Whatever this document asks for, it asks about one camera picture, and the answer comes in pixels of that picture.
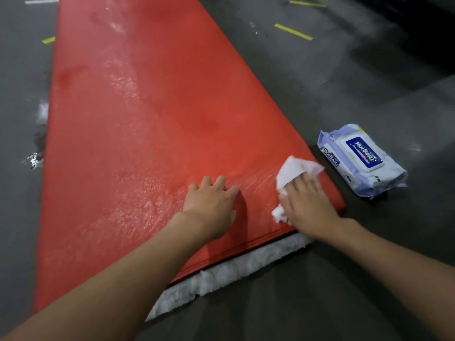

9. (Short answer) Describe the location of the person's right hand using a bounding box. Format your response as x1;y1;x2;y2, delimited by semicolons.
279;172;351;242

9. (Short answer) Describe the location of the person's left hand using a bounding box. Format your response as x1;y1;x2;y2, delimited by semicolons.
182;175;241;242

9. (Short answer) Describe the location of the white wet wipe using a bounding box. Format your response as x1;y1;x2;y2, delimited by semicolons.
271;155;325;224

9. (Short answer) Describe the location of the pale blue wipes pack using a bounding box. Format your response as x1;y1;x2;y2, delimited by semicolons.
317;124;409;200

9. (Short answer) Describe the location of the red mat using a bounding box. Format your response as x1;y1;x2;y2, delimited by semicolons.
34;0;346;313

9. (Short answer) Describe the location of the person's right forearm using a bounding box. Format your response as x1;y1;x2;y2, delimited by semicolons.
332;218;455;341

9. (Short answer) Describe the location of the person's left forearm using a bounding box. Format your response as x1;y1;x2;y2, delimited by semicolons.
0;211;209;341

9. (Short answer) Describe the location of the white fluffy padding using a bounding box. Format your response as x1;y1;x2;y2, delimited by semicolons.
146;232;313;322

